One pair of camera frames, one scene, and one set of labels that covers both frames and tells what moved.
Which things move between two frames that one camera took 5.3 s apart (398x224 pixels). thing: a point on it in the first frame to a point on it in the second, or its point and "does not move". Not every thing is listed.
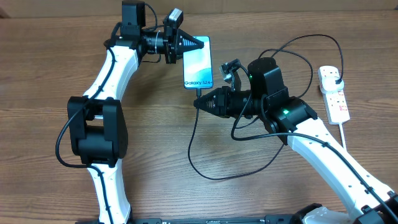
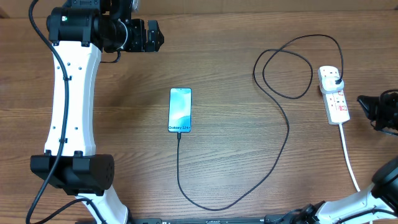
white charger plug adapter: x=328 y=83 does not move
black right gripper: x=223 y=98 to x=374 y=105
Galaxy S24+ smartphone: x=198 y=66 to x=180 y=110
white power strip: x=335 y=102 does not move
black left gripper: x=173 y=41 to x=138 y=27
